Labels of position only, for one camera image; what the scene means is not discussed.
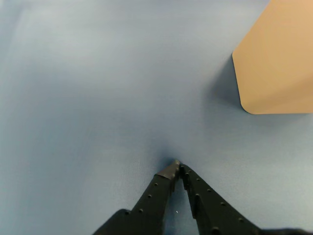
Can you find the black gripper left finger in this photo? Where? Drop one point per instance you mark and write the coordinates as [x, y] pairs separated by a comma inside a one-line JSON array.
[[151, 208]]

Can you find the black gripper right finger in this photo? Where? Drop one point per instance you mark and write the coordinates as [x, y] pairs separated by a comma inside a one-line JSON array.
[[210, 210]]

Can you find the tan rounded square box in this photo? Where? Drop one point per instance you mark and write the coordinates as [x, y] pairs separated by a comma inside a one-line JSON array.
[[276, 68]]

